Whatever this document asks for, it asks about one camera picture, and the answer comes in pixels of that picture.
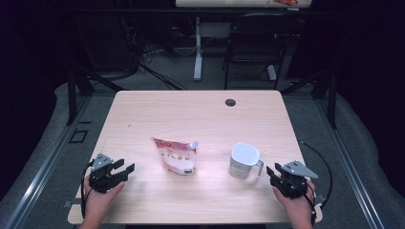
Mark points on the orange thing on desk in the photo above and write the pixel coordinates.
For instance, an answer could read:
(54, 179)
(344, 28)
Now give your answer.
(286, 2)

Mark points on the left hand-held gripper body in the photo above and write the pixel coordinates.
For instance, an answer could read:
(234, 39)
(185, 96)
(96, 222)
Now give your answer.
(102, 178)

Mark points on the person's right hand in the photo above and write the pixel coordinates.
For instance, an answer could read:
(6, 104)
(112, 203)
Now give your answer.
(299, 208)

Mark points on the red white spouted refill pouch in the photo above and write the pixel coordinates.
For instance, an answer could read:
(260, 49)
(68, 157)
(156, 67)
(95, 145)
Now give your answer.
(178, 157)

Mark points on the aluminium floor rail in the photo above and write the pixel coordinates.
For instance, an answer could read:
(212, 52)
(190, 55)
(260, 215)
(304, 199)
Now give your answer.
(347, 162)
(44, 165)

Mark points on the black folding chair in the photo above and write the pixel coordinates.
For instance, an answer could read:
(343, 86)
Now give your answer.
(258, 41)

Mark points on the person's left hand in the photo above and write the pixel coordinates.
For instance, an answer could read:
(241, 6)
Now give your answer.
(97, 203)

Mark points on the white desk with metal legs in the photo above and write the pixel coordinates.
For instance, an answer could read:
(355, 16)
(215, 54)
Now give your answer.
(198, 57)

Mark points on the grey tape strip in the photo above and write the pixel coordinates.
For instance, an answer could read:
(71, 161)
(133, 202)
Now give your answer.
(70, 203)

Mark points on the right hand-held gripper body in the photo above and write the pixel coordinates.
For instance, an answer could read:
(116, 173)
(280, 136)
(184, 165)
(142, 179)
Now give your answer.
(291, 186)

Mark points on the black metal stand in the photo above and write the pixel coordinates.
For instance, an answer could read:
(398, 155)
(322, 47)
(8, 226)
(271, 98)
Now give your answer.
(331, 98)
(71, 95)

